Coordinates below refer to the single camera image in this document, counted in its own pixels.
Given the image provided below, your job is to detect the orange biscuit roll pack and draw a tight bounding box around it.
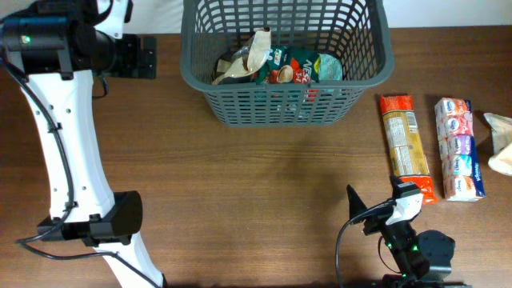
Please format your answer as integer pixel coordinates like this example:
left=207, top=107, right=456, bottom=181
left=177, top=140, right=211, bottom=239
left=379, top=95, right=438, bottom=205

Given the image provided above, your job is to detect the multicolour tissue packet bundle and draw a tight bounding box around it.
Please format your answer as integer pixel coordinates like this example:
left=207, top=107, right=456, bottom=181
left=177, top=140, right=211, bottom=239
left=434, top=98, right=486, bottom=202

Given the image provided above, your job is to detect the cream bag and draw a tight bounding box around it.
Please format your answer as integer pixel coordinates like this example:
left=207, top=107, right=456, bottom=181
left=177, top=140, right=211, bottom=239
left=484, top=113, right=511, bottom=176

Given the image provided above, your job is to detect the beige brown snack pouch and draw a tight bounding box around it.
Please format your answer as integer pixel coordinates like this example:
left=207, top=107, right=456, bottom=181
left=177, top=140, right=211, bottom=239
left=212, top=27, right=271, bottom=85

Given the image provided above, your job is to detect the teal snack packet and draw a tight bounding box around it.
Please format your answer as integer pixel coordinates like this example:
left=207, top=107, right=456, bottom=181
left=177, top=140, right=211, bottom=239
left=318, top=54, right=343, bottom=81

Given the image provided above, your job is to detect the green Nescafe coffee bag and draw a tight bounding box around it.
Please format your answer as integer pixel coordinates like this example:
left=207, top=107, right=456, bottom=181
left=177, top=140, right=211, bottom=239
left=253, top=46, right=321, bottom=84

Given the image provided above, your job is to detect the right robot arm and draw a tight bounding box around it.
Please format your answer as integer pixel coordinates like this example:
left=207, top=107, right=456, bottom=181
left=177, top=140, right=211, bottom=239
left=335, top=175, right=466, bottom=288

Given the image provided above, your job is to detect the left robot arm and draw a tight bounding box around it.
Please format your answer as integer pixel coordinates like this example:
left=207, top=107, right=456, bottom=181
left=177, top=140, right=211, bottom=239
left=1, top=1, right=166, bottom=287

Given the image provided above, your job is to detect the grey plastic lattice basket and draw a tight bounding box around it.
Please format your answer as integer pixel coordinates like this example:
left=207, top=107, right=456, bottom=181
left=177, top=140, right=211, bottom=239
left=180, top=0, right=394, bottom=127

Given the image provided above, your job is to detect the right camera cable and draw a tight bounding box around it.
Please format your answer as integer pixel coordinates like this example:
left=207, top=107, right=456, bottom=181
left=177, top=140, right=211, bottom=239
left=334, top=202, right=395, bottom=288

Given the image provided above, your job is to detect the camera cable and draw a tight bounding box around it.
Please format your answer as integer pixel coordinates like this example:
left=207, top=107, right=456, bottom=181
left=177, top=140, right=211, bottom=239
left=0, top=55, right=163, bottom=288
left=334, top=202, right=395, bottom=288

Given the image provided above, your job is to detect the left camera cable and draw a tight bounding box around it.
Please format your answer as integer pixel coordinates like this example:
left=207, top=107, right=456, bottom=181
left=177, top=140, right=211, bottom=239
left=0, top=55, right=163, bottom=288

